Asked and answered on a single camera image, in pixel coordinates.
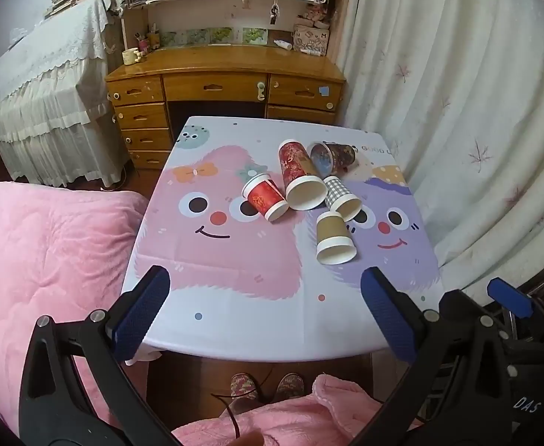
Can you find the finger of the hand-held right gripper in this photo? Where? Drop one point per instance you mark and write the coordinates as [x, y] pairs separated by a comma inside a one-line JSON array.
[[509, 295], [462, 304]]

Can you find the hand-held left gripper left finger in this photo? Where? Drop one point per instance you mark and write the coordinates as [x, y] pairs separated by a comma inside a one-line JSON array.
[[142, 311]]

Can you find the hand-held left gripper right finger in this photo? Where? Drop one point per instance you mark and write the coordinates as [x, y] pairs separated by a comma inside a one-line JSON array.
[[388, 316]]

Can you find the brown paper cup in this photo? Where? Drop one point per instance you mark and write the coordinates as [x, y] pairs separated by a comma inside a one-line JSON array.
[[331, 230]]

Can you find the grey checked paper cup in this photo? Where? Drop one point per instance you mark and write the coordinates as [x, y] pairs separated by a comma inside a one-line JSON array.
[[336, 190]]

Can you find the small red paper cup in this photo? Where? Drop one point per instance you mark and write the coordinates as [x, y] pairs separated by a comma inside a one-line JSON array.
[[260, 197]]

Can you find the dark patterned paper cup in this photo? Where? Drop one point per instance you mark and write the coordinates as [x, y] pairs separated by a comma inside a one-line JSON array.
[[341, 155]]

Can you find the tall red patterned paper cup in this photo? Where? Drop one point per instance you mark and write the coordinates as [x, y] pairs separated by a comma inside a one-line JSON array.
[[295, 162]]

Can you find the cartoon printed tablecloth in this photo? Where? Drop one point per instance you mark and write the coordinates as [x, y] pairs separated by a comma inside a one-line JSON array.
[[235, 297]]

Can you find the pink quilt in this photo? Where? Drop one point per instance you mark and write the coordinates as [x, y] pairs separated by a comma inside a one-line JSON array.
[[44, 251]]

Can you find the patterned slipper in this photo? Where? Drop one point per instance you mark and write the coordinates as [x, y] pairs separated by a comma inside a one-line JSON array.
[[290, 384], [244, 384]]

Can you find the pink fleece clothing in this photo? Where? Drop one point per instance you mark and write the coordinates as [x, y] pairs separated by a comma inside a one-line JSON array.
[[300, 422]]

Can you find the white patterned curtain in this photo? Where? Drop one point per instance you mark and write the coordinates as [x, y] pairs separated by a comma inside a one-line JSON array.
[[439, 79]]

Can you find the white lace covered furniture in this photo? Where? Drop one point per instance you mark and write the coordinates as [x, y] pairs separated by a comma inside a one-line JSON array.
[[44, 102]]

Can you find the yellow mug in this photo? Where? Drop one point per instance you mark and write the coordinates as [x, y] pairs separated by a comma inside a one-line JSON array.
[[131, 55]]

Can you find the wooden desk with drawers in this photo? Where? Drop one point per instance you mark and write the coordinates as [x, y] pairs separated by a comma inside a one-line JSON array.
[[216, 62]]

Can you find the pen holder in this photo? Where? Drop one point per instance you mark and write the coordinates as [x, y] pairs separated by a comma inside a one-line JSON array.
[[143, 44]]

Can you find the row of green picture cards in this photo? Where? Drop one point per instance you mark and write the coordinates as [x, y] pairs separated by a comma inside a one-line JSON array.
[[216, 36]]

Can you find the cardboard box on desk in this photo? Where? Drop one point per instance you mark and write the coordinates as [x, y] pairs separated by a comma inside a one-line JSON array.
[[311, 37]]

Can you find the white tube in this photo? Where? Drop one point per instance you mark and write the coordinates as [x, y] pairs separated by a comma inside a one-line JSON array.
[[282, 45]]

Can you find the wooden desk hutch shelf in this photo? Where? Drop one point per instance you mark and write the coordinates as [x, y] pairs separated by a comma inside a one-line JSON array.
[[225, 9]]

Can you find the hanging key bunch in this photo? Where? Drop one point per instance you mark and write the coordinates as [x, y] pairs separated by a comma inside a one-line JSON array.
[[274, 14]]

